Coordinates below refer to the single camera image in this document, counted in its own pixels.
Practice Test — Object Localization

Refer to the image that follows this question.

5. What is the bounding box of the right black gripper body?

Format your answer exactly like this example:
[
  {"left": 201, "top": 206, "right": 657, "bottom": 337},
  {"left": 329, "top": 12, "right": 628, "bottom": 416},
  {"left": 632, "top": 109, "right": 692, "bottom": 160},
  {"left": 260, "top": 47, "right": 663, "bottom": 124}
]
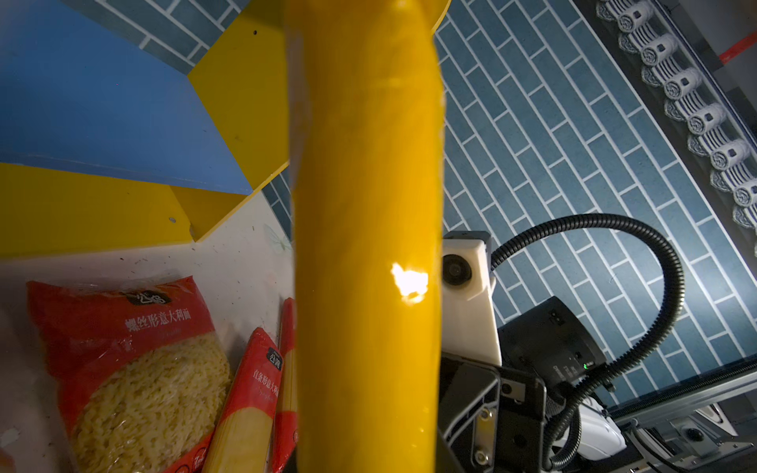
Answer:
[{"left": 437, "top": 354, "right": 546, "bottom": 472}]

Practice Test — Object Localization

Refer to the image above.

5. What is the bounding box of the red spaghetti bag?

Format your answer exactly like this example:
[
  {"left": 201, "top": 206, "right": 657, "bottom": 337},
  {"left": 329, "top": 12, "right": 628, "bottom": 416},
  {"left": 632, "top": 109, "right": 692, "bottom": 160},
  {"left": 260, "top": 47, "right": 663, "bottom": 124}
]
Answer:
[
  {"left": 168, "top": 327, "right": 283, "bottom": 472},
  {"left": 270, "top": 298, "right": 299, "bottom": 472}
]

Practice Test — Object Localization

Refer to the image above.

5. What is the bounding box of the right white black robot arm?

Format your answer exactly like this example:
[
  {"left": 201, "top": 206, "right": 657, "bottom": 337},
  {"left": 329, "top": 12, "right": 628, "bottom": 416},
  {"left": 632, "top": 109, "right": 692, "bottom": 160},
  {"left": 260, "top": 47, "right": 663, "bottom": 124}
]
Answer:
[{"left": 436, "top": 214, "right": 685, "bottom": 472}]

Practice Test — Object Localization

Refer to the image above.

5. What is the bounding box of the yellow pink blue shelf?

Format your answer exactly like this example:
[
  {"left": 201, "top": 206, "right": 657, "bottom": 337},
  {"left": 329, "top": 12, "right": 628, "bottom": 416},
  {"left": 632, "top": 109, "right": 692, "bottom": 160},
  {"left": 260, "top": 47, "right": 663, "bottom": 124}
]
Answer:
[{"left": 0, "top": 0, "right": 453, "bottom": 259}]

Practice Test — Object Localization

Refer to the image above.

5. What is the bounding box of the red fusilli bag centre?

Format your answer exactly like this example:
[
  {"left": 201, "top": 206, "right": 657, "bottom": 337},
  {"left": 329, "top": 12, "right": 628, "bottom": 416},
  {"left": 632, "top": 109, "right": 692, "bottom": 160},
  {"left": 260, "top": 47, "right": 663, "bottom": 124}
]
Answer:
[{"left": 27, "top": 277, "right": 232, "bottom": 472}]

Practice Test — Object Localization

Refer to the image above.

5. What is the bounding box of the aluminium rail base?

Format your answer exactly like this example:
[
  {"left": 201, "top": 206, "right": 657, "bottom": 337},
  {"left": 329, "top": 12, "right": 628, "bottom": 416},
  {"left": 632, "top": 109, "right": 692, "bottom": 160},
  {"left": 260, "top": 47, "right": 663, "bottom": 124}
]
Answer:
[{"left": 610, "top": 356, "right": 756, "bottom": 472}]

